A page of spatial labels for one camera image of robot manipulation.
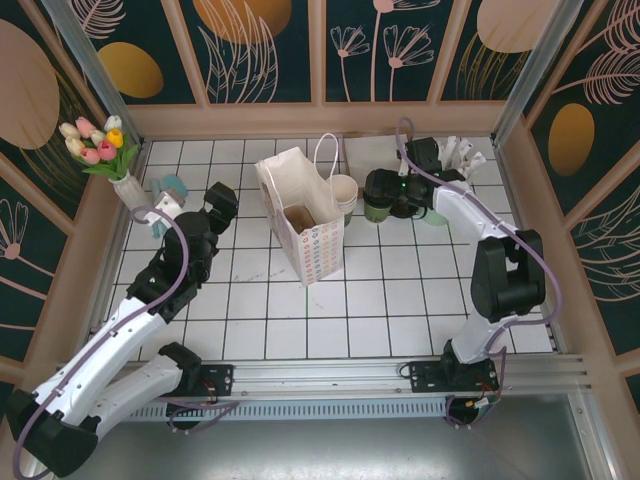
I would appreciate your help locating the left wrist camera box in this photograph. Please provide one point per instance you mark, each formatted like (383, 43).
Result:
(167, 205)

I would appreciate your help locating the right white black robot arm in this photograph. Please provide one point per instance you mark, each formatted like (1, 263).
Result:
(505, 280)

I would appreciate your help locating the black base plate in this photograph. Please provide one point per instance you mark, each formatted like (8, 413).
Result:
(425, 380)
(220, 380)

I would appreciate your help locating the white ribbed vase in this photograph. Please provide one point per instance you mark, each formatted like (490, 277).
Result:
(131, 195)

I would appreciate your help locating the light blue toy shovel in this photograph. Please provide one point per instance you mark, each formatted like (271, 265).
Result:
(175, 184)

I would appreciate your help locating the brown cardboard cup carrier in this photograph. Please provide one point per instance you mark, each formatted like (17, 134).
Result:
(300, 219)

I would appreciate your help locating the stack of paper cups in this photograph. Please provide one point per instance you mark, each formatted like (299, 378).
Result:
(346, 186)

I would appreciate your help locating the printed white paper bag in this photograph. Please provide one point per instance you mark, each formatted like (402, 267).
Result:
(320, 250)

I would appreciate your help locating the aluminium mounting rail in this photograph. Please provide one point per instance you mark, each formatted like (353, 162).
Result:
(320, 375)

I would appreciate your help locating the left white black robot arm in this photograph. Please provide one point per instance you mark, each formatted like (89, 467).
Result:
(90, 360)

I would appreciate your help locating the aluminium frame post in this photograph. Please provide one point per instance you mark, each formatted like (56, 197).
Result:
(530, 65)
(95, 65)

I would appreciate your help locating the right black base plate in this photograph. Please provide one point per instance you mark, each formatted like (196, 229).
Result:
(425, 380)

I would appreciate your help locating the artificial tulip bouquet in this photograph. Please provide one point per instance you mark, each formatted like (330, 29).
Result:
(100, 150)

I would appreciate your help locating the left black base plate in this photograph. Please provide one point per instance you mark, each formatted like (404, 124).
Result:
(220, 380)

